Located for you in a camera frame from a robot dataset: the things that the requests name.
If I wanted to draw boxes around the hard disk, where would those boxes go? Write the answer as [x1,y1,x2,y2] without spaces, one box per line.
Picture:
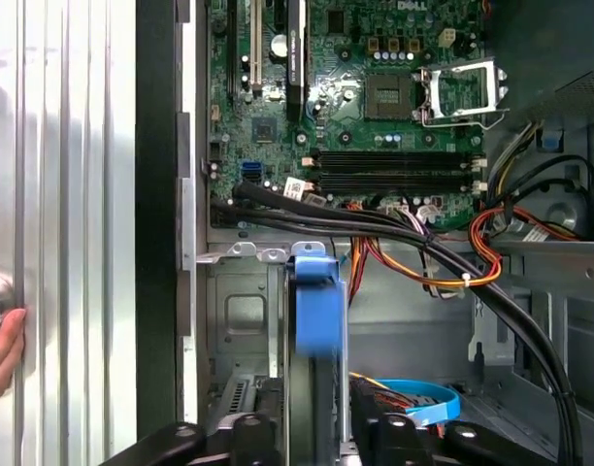
[281,253,352,466]

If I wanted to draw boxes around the black cable bundle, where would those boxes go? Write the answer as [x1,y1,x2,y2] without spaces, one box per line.
[209,180,587,466]

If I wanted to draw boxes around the orange red wire bundle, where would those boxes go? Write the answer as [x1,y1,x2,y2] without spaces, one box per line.
[347,206,587,302]

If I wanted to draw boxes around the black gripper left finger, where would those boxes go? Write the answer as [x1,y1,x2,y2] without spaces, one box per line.
[101,380,284,466]

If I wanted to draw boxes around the long blue data wire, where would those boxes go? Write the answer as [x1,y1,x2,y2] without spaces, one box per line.
[374,378,462,428]

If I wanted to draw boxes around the black expansion slot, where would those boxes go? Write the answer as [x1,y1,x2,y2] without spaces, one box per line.
[226,0,240,98]

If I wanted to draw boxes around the CPU socket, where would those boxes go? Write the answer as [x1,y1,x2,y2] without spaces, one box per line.
[363,71,415,121]

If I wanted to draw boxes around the metal socket cover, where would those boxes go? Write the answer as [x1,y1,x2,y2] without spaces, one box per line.
[419,58,508,121]

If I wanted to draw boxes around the black graphics card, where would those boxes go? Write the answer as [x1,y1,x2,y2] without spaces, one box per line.
[282,0,312,123]

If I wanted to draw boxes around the metal drive cage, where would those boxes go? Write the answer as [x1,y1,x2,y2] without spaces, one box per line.
[466,237,594,466]

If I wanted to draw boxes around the white expansion slot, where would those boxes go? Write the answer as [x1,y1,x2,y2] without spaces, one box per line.
[249,0,264,98]

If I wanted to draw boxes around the black RAM slot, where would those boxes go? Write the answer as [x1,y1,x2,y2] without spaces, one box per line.
[315,172,479,196]
[313,149,479,172]

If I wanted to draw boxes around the yellow black power wires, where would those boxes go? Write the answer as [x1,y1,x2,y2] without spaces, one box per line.
[483,120,545,205]

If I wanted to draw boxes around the green motherboard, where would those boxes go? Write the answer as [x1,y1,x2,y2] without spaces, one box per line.
[207,0,497,232]

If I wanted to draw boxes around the black PC case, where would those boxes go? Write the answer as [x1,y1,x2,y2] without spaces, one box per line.
[134,0,594,466]

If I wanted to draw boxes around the person's hand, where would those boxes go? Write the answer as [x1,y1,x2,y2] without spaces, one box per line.
[0,308,27,405]

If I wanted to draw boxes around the locking lever wire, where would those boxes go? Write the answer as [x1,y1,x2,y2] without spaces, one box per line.
[420,107,512,130]

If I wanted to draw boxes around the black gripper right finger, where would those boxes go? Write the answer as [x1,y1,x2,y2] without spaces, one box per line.
[350,380,545,466]

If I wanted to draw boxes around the metal disk bay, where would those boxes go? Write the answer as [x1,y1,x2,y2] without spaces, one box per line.
[194,240,356,438]

